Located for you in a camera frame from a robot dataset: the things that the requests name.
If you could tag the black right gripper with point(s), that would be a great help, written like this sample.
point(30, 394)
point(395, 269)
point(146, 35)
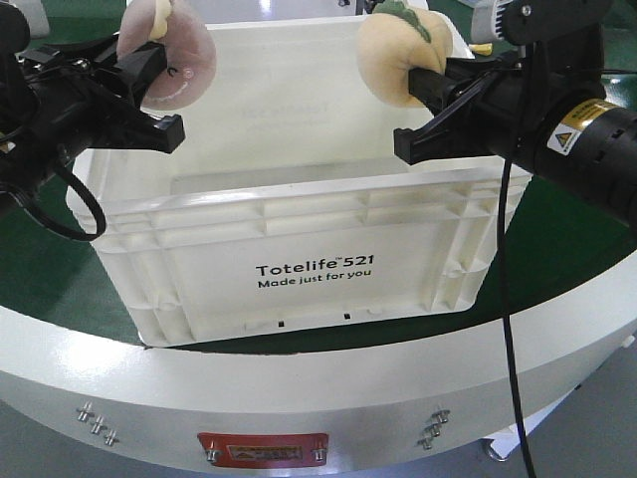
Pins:
point(545, 108)

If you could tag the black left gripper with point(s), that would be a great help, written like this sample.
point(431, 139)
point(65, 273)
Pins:
point(58, 100)

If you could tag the pink smiling plush ball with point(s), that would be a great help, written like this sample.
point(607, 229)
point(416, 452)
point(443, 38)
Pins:
point(189, 48)

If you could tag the yellow smiling plush ball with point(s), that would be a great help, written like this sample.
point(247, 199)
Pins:
point(395, 39)

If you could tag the white plastic tote crate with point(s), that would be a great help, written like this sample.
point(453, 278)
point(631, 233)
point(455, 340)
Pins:
point(285, 208)

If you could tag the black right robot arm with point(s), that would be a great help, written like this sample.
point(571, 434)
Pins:
point(609, 184)

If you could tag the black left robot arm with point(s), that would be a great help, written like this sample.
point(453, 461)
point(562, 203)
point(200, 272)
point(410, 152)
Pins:
point(59, 100)

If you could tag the yellow toy chicken drumstick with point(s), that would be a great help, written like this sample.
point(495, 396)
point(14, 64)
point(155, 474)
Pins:
point(485, 49)

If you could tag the white curved table rim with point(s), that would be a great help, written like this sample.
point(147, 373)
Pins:
point(77, 405)

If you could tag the red warning label plate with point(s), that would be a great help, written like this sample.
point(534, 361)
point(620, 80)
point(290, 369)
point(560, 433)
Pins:
point(279, 451)

